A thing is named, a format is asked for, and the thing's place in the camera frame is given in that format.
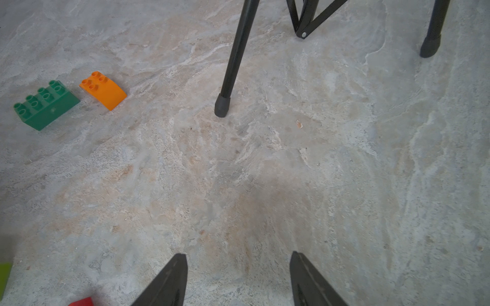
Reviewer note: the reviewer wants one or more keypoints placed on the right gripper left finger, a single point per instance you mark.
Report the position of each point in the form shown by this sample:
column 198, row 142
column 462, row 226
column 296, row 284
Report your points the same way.
column 168, row 287

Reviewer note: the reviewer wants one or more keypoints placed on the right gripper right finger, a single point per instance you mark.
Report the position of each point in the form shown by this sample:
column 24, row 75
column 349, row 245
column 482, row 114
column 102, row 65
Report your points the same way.
column 309, row 287

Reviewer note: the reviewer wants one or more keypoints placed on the lime lego brick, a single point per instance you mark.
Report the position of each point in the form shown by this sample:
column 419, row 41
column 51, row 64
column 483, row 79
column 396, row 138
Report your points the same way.
column 5, row 269

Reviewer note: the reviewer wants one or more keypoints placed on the red lego brick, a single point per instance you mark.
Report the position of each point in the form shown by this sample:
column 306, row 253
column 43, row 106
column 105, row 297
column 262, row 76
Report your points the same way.
column 83, row 302

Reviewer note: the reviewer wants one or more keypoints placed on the orange curved lego brick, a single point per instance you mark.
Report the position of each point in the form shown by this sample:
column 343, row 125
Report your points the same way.
column 104, row 90

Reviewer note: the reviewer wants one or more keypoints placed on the green lego brick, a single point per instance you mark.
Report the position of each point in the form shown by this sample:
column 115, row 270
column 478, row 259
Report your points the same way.
column 49, row 103

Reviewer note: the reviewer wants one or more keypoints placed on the black music stand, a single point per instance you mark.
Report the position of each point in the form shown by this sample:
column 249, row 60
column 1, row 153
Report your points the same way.
column 304, row 23

